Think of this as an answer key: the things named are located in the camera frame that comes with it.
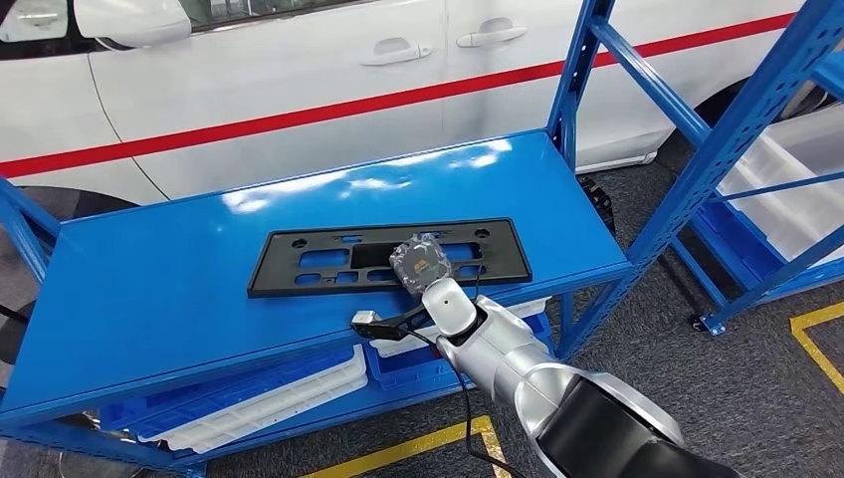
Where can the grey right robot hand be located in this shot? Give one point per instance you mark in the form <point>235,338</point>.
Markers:
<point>421,264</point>

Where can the black plastic plate bracket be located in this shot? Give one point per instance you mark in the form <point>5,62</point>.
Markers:
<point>508,260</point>

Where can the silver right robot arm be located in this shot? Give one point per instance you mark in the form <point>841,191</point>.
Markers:
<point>501,356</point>

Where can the blue steel shelf rack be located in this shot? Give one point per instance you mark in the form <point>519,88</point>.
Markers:
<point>198,316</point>

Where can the blue wheeled shelf rack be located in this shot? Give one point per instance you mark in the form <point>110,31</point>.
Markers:
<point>778,290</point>

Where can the white plastic bin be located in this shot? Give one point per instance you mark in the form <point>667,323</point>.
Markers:
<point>811,138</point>
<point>784,204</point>
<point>402,348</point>
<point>297,402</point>

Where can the black ribbed object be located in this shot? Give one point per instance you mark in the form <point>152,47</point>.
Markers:
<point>599,204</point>

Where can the white car red stripe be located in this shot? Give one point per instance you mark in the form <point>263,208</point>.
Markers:
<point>264,86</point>

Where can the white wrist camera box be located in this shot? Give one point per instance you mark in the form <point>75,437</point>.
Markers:
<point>366,317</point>

